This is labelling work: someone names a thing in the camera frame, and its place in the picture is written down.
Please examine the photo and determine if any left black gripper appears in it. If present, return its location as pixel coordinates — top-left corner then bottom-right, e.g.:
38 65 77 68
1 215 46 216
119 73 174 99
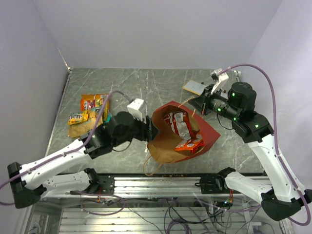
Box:
113 110 160 147

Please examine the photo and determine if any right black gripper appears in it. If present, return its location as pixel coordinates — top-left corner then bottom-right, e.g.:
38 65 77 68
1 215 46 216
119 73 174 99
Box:
188 84 240 121

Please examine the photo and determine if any red paper bag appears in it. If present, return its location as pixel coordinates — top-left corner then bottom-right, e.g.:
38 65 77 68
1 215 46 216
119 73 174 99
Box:
143 101 220 176

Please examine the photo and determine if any red yellow snack packet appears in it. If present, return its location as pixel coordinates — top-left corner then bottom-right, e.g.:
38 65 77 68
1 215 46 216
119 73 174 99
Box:
80 98 103 111

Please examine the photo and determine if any gold brown snack packet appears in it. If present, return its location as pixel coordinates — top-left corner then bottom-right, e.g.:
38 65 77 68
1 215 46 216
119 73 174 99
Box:
67 108 100 138

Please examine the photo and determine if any yellow candy packet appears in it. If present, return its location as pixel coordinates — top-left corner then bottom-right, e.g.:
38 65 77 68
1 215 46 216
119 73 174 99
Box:
67 111 88 125

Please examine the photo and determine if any teal snack packet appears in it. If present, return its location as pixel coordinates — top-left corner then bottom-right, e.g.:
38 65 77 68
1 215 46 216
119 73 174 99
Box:
103 113 112 123

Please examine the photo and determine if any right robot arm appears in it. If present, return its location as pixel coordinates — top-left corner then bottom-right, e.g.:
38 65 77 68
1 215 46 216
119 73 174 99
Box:
188 82 312 221

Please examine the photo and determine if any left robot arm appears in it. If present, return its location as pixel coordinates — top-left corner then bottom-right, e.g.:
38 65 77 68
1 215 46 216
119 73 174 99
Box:
7 112 159 209

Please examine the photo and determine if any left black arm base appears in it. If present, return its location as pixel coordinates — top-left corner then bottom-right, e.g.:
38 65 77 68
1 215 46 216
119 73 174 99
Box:
70 175 115 196

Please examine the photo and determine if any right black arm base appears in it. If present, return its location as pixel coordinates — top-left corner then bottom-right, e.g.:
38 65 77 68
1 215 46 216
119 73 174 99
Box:
195 175 225 194

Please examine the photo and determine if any orange snack packet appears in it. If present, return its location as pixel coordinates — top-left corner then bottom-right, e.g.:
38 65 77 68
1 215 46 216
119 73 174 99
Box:
175 138 204 154

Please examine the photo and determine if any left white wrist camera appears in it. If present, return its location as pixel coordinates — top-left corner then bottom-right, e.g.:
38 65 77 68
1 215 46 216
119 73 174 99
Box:
127 98 146 121

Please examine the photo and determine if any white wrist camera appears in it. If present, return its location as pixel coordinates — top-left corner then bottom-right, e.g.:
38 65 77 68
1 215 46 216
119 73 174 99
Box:
127 98 146 121
210 68 229 94

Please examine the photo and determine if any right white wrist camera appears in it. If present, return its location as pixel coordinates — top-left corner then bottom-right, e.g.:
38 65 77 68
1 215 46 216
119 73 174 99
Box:
210 68 229 94

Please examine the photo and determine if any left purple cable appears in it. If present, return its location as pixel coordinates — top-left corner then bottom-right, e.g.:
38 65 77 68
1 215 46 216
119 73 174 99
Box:
0 90 134 205

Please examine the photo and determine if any aluminium frame rail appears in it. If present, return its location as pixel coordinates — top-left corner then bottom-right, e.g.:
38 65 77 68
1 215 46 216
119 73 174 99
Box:
26 176 273 198

